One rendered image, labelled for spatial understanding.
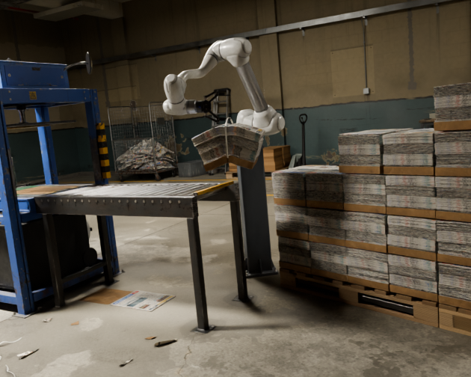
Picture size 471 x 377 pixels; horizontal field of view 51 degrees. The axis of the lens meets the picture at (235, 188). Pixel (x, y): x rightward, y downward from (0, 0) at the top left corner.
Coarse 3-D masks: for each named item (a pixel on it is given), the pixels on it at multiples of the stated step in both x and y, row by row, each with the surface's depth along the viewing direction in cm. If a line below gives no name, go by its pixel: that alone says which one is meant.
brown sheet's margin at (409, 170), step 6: (384, 168) 274; (390, 168) 271; (396, 168) 269; (402, 168) 266; (408, 168) 264; (414, 168) 261; (420, 168) 259; (426, 168) 257; (432, 168) 254; (408, 174) 265; (414, 174) 262; (420, 174) 260; (426, 174) 257; (432, 174) 255
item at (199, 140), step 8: (216, 128) 300; (200, 136) 297; (208, 136) 296; (216, 136) 295; (200, 144) 298; (208, 144) 297; (216, 144) 297; (200, 152) 299; (208, 152) 299; (216, 152) 298; (208, 160) 300
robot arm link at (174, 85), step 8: (208, 56) 329; (208, 64) 327; (216, 64) 333; (184, 72) 304; (192, 72) 310; (200, 72) 319; (208, 72) 328; (168, 80) 290; (176, 80) 291; (184, 80) 298; (168, 88) 292; (176, 88) 292; (184, 88) 299; (168, 96) 297; (176, 96) 296
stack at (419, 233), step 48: (288, 192) 331; (336, 192) 302; (384, 192) 278; (432, 192) 257; (288, 240) 339; (384, 240) 282; (432, 240) 261; (288, 288) 346; (336, 288) 332; (432, 288) 265
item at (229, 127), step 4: (224, 124) 317; (228, 124) 312; (232, 124) 306; (236, 124) 306; (220, 128) 294; (224, 128) 294; (228, 128) 293; (232, 128) 293; (220, 132) 294; (224, 132) 294; (228, 132) 294; (232, 132) 294; (220, 136) 296; (224, 136) 295; (228, 136) 295; (232, 136) 294; (224, 140) 295; (228, 140) 295; (232, 140) 295; (224, 144) 296; (228, 144) 296; (224, 148) 297; (228, 148) 296; (224, 152) 297; (228, 152) 297
